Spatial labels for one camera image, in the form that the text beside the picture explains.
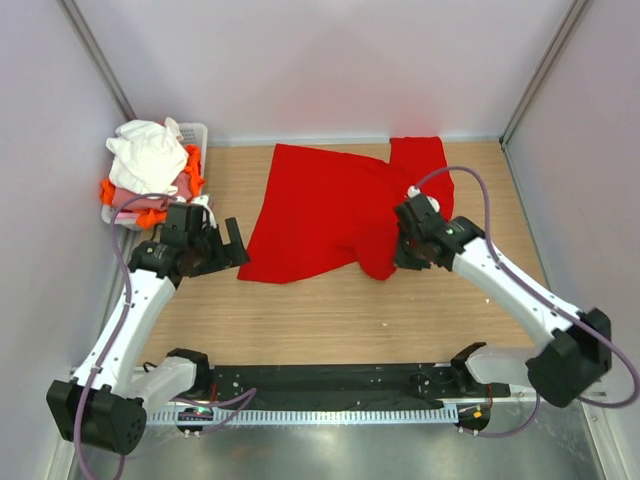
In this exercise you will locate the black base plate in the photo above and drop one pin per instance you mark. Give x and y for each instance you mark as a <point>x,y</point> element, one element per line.
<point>361,387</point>

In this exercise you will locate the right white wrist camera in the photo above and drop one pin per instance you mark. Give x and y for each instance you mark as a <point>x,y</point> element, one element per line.
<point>414,192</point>

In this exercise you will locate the white laundry basket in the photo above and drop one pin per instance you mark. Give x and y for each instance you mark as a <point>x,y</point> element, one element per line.
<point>193,134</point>

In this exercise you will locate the white t-shirt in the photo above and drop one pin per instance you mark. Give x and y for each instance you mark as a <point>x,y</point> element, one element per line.
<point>147,156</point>

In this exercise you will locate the orange t-shirt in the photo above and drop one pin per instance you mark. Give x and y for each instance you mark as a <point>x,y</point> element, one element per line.
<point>147,219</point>

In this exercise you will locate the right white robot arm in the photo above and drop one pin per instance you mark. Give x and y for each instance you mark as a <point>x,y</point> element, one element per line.
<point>568,354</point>

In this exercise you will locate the white slotted cable duct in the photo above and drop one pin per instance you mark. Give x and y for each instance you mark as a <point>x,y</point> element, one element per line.
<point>182,416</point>

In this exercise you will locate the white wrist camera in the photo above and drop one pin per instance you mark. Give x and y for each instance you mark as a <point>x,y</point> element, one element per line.
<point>414,192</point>
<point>205,202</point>

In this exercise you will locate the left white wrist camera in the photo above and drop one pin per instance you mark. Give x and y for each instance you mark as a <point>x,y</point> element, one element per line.
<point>205,202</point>

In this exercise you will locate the red t-shirt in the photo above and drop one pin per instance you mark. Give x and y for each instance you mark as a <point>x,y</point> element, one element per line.
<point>324,209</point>

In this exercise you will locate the pink t-shirt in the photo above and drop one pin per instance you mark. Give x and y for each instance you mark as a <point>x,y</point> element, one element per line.
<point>121,196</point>

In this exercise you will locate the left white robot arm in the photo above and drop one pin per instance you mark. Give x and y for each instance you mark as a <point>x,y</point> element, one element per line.
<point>104,404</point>

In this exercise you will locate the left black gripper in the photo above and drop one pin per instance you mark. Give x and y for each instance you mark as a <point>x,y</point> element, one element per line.
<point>229,254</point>

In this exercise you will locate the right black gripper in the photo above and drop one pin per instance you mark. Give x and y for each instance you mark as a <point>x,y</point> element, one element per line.
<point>400,259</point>

